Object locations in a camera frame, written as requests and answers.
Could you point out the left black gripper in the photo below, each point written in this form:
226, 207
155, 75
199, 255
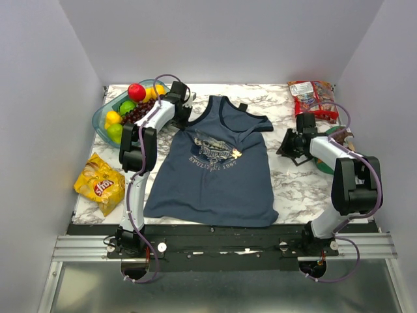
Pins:
184, 124

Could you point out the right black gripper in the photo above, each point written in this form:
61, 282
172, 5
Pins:
284, 149

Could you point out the gold brooch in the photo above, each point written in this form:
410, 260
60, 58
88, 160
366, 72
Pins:
236, 154

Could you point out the blue printed tank top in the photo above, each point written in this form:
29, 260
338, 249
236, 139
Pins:
199, 180

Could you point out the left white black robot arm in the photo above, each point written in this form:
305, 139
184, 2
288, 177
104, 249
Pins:
138, 156

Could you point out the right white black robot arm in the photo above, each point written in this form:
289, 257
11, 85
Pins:
356, 187

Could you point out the orange fruit top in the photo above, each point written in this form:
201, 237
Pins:
157, 91

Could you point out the dark purple grape bunch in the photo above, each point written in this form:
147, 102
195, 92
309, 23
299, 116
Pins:
141, 110

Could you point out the red apple top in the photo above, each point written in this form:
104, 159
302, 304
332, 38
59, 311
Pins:
136, 92

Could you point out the green fruit middle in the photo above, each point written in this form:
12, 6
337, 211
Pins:
126, 107

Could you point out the red candy bag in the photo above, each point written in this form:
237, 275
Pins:
315, 97

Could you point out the yellow lemon left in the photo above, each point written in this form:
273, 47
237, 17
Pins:
112, 117

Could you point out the green pear front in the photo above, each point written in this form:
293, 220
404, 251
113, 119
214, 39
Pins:
114, 132

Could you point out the teal plastic fruit container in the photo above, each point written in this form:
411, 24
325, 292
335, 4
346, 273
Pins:
99, 119

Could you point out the yellow Lays chips bag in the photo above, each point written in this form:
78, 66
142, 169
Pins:
100, 183

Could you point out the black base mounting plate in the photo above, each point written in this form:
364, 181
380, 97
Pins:
196, 248

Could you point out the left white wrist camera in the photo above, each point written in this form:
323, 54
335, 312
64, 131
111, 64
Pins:
190, 101

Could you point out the aluminium rail frame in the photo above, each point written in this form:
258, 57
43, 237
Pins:
90, 248

